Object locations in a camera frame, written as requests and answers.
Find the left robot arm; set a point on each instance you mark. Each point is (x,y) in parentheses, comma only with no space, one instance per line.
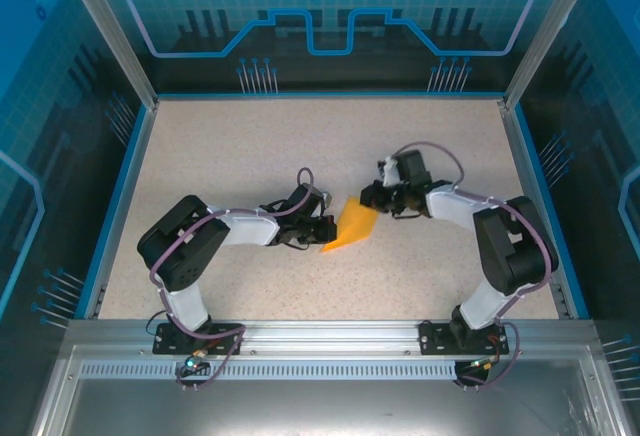
(180,246)

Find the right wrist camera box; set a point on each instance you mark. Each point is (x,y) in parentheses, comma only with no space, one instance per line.
(389,173)

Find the orange cloth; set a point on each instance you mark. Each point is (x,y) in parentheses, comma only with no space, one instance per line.
(355,226)

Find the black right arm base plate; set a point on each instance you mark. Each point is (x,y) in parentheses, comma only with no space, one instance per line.
(435,338)

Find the aluminium frame post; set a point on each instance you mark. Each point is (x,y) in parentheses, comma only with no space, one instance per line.
(550,31)
(112,31)

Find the aluminium mounting rail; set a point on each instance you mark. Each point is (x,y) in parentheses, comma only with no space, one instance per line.
(330,336)

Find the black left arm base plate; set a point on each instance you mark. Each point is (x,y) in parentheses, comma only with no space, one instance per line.
(172,343)

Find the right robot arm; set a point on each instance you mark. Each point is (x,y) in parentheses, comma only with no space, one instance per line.
(515,256)

